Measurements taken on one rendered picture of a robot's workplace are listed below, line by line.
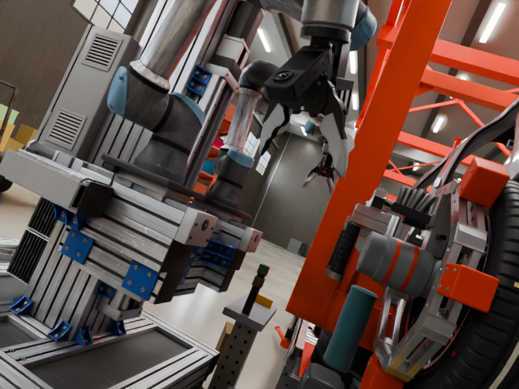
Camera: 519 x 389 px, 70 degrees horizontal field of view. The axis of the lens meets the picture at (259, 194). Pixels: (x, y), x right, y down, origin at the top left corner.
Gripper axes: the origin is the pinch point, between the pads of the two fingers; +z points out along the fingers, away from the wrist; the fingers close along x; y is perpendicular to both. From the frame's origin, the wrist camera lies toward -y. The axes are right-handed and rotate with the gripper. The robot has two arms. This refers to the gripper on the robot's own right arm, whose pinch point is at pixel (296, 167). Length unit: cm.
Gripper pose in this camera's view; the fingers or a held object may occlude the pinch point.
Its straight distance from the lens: 57.4
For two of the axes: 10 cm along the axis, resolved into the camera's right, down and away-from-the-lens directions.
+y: 6.1, -1.6, 7.8
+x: -7.8, -2.8, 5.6
